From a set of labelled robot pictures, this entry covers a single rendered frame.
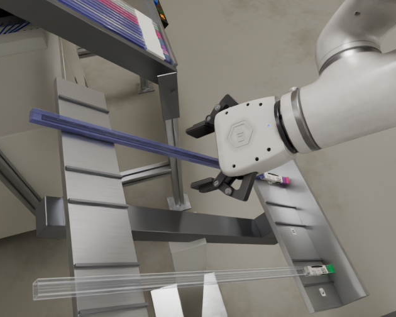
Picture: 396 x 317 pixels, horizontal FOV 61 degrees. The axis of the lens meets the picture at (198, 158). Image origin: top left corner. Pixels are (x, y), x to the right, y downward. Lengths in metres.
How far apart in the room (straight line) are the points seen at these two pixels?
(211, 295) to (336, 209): 0.65
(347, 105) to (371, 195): 1.29
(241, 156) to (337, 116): 0.13
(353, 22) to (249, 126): 0.17
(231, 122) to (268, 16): 2.02
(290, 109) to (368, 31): 0.13
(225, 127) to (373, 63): 0.20
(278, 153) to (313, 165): 1.24
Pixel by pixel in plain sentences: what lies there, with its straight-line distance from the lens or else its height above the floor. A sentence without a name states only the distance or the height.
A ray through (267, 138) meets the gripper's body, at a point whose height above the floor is 0.99.
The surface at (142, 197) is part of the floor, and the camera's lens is 1.53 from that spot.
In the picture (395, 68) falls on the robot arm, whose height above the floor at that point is 1.10.
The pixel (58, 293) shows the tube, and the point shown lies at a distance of 0.32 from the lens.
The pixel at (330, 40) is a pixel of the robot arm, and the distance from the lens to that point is 0.47.
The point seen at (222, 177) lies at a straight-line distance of 0.49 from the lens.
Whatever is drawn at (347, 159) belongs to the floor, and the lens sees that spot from 1.76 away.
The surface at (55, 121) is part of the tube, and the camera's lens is 0.42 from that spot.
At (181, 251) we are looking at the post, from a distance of 0.56.
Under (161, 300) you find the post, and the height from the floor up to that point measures 0.01.
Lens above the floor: 1.34
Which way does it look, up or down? 56 degrees down
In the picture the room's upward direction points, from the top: straight up
